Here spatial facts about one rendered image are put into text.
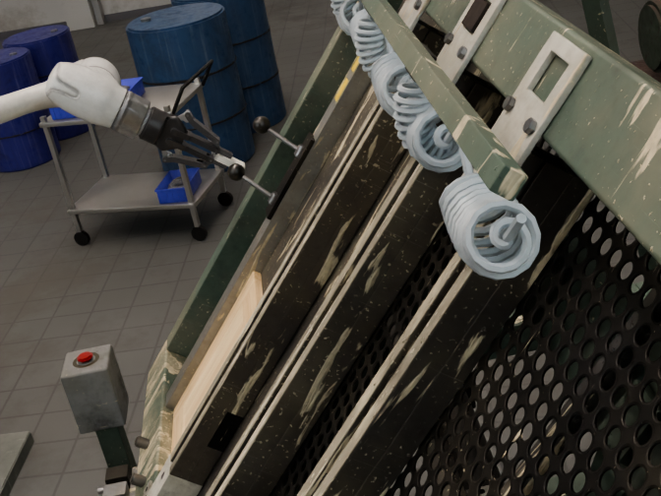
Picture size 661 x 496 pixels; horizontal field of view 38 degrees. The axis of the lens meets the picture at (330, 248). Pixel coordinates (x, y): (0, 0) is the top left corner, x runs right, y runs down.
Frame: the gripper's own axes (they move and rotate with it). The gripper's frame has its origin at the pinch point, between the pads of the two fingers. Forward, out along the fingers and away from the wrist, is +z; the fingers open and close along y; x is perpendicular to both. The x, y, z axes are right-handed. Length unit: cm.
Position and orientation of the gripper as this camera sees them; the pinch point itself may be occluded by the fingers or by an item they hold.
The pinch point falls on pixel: (229, 160)
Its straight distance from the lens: 211.0
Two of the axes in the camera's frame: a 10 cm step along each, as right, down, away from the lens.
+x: 1.1, 4.4, -8.9
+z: 8.7, 3.9, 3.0
